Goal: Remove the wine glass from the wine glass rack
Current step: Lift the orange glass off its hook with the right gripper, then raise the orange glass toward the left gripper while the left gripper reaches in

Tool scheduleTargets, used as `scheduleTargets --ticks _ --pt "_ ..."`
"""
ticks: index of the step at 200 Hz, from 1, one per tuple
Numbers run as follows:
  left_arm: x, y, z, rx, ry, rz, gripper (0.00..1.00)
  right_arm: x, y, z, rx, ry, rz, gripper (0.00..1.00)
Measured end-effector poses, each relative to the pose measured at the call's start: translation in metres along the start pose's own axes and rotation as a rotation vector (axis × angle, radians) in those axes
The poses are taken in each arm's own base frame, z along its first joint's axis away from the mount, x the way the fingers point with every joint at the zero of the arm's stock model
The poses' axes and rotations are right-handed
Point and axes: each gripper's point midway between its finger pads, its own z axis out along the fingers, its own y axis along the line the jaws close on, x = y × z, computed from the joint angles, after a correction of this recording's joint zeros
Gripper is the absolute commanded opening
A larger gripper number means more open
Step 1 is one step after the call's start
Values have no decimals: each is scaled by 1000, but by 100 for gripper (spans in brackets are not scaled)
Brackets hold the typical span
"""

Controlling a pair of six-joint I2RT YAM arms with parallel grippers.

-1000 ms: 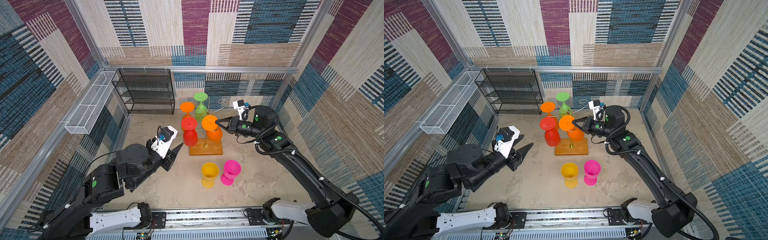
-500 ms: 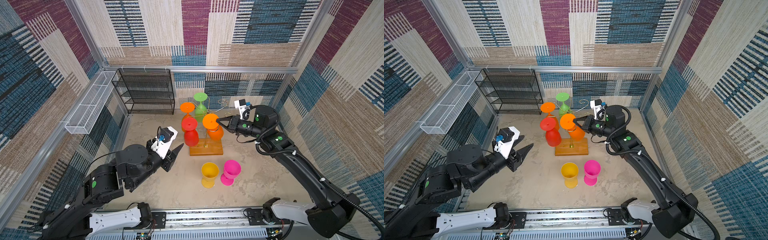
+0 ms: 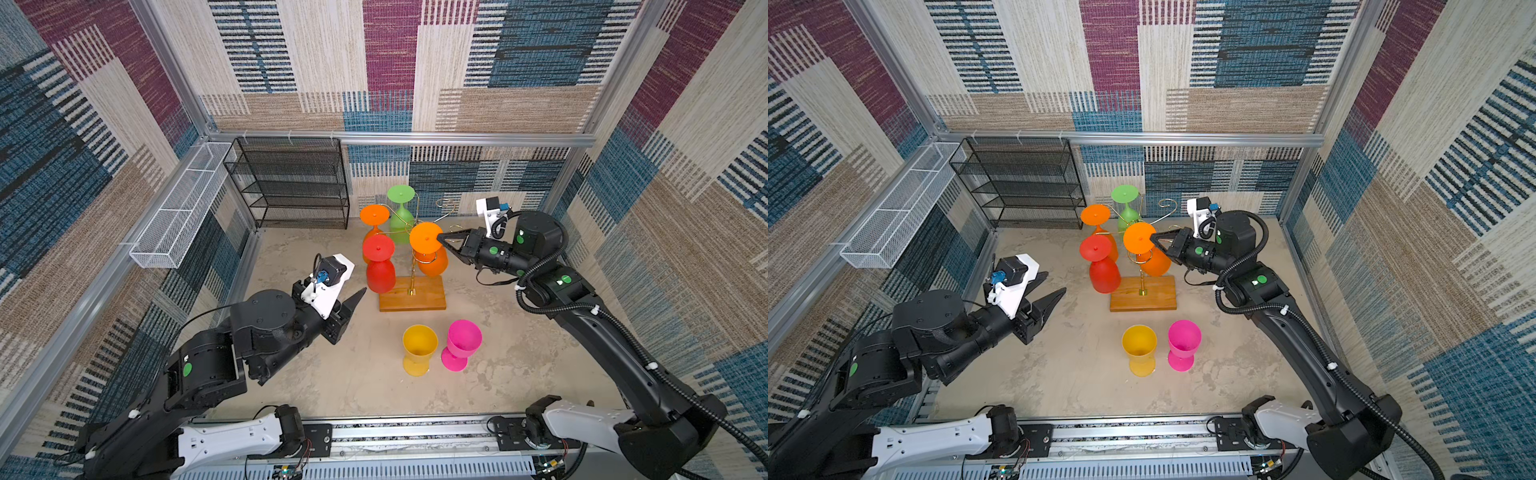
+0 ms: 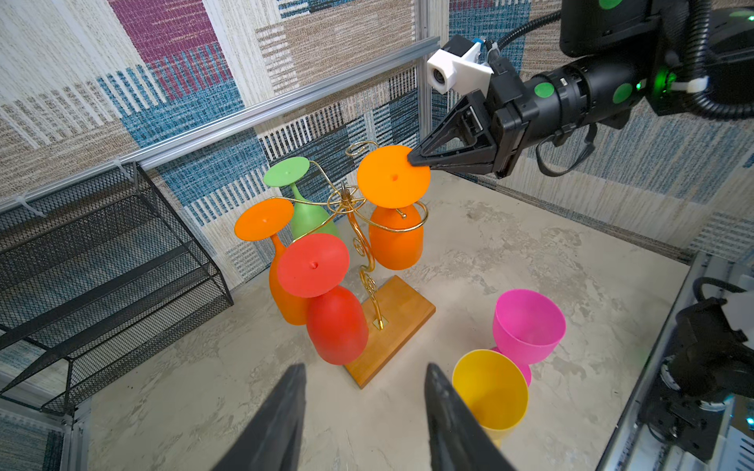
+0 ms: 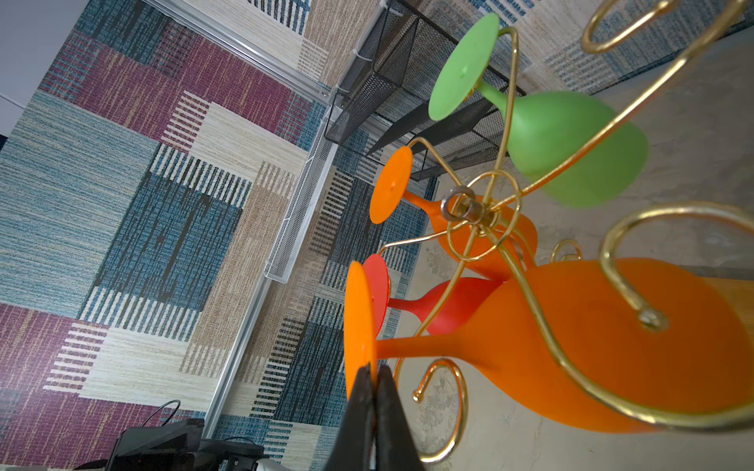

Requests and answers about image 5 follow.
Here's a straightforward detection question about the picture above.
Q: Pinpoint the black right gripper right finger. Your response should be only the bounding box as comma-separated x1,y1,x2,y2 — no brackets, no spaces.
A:
375,365,424,471

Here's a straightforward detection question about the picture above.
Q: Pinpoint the orange wine glass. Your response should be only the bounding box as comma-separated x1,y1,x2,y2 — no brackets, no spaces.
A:
344,258,753,434
369,145,540,283

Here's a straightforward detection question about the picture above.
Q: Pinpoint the black wire mesh shelf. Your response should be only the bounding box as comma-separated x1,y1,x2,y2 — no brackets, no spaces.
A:
325,1,503,182

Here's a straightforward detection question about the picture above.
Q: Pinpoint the green wine glass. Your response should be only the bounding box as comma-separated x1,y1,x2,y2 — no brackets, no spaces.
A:
428,13,649,208

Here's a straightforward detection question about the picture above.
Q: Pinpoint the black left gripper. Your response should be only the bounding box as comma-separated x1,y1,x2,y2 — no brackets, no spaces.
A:
105,419,265,470

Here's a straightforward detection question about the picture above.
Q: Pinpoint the gold wire glass rack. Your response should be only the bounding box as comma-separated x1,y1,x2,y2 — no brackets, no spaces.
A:
363,1,753,464

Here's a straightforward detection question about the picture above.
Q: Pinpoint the red wine glass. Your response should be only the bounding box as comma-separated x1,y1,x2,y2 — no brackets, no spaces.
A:
360,252,508,338

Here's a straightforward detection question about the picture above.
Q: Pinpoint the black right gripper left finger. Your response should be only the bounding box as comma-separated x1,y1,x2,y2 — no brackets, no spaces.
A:
324,365,375,471

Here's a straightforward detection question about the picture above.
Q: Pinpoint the wooden rack base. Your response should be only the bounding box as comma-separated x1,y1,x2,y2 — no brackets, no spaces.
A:
704,278,754,338

